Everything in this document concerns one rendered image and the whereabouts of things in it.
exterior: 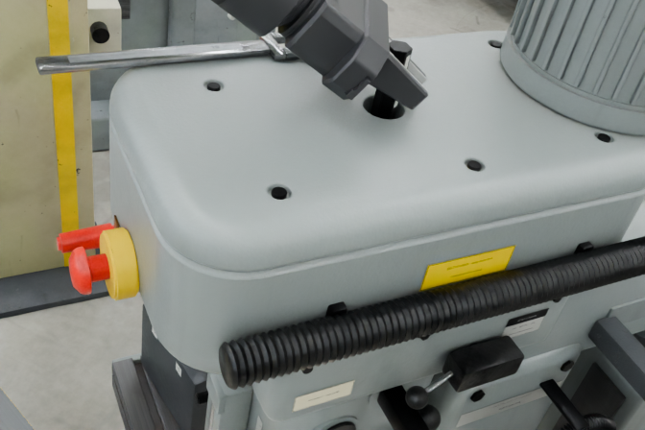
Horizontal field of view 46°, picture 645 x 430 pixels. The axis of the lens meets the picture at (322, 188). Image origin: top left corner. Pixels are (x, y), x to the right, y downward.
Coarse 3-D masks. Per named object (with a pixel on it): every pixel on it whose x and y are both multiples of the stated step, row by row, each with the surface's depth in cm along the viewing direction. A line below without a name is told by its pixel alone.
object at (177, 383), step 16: (144, 320) 149; (144, 336) 152; (144, 352) 155; (160, 352) 146; (144, 368) 158; (160, 368) 149; (176, 368) 141; (192, 368) 138; (160, 384) 152; (176, 384) 144; (192, 384) 136; (176, 400) 146; (192, 400) 138; (176, 416) 149; (192, 416) 141
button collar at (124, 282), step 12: (120, 228) 64; (108, 240) 62; (120, 240) 62; (108, 252) 62; (120, 252) 62; (132, 252) 62; (108, 264) 63; (120, 264) 61; (132, 264) 62; (120, 276) 61; (132, 276) 62; (108, 288) 65; (120, 288) 62; (132, 288) 62
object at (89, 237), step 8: (104, 224) 75; (64, 232) 73; (72, 232) 73; (80, 232) 73; (88, 232) 73; (96, 232) 74; (64, 240) 72; (72, 240) 73; (80, 240) 73; (88, 240) 73; (96, 240) 74; (64, 248) 72; (72, 248) 73; (88, 248) 74; (96, 248) 74
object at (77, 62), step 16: (160, 48) 66; (176, 48) 66; (192, 48) 67; (208, 48) 67; (224, 48) 68; (240, 48) 68; (256, 48) 69; (272, 48) 69; (48, 64) 61; (64, 64) 62; (80, 64) 62; (96, 64) 63; (112, 64) 63; (128, 64) 64; (144, 64) 64
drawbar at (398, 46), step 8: (392, 48) 62; (400, 48) 62; (408, 48) 62; (400, 56) 62; (408, 64) 63; (376, 96) 65; (384, 96) 64; (376, 104) 65; (384, 104) 65; (392, 104) 65; (376, 112) 66; (384, 112) 65; (392, 112) 65
